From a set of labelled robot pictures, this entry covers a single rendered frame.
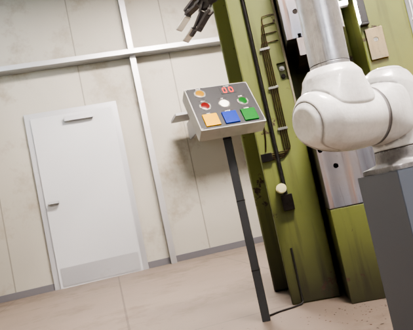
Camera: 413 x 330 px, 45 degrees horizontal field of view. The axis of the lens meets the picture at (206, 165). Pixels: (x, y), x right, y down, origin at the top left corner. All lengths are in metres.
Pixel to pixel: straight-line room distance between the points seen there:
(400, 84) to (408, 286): 0.52
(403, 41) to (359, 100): 1.68
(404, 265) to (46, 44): 5.93
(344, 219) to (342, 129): 1.37
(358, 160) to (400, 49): 0.68
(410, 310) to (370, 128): 0.49
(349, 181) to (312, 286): 0.61
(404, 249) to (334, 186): 1.22
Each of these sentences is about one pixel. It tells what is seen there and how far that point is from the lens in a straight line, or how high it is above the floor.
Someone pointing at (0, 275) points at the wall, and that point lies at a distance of 6.50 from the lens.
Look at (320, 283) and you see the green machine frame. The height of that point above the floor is 0.09.
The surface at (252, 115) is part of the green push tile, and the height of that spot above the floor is 1.00.
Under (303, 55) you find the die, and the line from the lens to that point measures 2.68.
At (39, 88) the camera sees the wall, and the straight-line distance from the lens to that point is 6.65.
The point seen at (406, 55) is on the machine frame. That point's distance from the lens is 2.89.
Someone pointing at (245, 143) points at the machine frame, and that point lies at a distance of 3.18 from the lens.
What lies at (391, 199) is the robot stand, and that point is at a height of 0.53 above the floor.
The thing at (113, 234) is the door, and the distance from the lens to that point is 6.31.
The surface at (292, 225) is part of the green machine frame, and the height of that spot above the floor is 0.41.
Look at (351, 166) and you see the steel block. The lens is 2.55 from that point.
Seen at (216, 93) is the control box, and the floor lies 1.15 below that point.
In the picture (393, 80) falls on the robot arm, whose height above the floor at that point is 0.83.
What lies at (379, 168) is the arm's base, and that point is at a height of 0.61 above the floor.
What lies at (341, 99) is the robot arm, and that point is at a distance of 1.22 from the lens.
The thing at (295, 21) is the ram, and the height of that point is 1.45.
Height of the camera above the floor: 0.61
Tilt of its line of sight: 5 degrees up
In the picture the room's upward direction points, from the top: 12 degrees counter-clockwise
